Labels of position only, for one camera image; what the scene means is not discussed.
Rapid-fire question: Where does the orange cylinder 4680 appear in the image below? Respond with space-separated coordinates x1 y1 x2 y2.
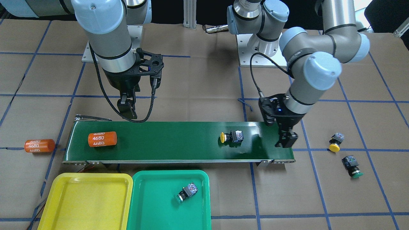
88 131 118 147
24 139 56 153

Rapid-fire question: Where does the aluminium frame post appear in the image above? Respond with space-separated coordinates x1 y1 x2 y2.
183 0 197 30

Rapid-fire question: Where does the green push button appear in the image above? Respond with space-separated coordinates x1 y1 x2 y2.
176 182 198 203
341 155 364 179

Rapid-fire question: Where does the yellow push button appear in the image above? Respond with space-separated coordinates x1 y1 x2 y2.
328 133 344 152
220 130 244 143

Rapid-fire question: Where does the green plastic tray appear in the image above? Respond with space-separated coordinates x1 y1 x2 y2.
127 169 212 230

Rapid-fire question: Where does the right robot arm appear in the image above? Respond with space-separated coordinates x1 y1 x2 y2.
1 0 164 123

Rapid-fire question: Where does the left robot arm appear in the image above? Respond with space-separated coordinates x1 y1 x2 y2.
227 0 370 148

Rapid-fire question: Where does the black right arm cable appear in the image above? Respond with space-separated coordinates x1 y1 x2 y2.
89 43 157 124

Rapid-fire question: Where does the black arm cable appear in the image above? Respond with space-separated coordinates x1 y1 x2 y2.
250 52 289 98
89 43 157 124

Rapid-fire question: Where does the green conveyor belt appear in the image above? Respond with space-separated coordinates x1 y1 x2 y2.
62 119 295 164

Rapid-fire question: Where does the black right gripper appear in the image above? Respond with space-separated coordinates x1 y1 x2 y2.
104 48 165 119

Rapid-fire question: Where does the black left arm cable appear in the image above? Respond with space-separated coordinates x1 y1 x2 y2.
250 52 289 98

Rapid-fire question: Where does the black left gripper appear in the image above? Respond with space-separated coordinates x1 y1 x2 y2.
258 94 304 148

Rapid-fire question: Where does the yellow plastic tray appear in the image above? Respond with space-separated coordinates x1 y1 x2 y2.
38 173 133 230

